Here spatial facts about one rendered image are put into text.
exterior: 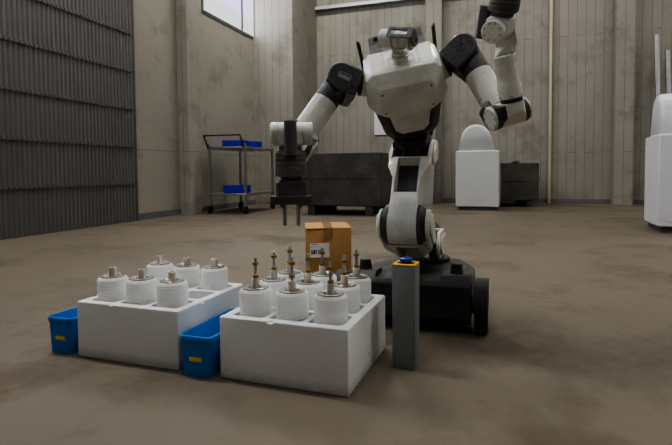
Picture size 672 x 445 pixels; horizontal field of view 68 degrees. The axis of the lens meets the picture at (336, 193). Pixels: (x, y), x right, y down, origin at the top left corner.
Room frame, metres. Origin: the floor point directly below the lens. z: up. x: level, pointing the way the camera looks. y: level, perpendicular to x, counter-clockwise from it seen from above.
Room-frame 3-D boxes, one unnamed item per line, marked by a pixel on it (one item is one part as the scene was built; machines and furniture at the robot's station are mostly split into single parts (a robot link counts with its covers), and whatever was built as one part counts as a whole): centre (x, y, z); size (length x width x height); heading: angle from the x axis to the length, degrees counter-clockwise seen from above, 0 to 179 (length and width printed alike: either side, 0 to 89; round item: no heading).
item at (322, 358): (1.53, 0.09, 0.09); 0.39 x 0.39 x 0.18; 70
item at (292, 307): (1.42, 0.13, 0.16); 0.10 x 0.10 x 0.18
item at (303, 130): (1.41, 0.12, 0.68); 0.11 x 0.11 x 0.11; 5
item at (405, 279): (1.51, -0.21, 0.16); 0.07 x 0.07 x 0.31; 70
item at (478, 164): (7.58, -2.16, 0.63); 0.64 x 0.60 x 1.26; 73
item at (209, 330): (1.56, 0.36, 0.06); 0.30 x 0.11 x 0.12; 161
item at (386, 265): (2.13, -0.36, 0.19); 0.64 x 0.52 x 0.33; 162
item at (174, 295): (1.57, 0.52, 0.16); 0.10 x 0.10 x 0.18
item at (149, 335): (1.72, 0.59, 0.09); 0.39 x 0.39 x 0.18; 70
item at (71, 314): (1.76, 0.86, 0.06); 0.30 x 0.11 x 0.12; 160
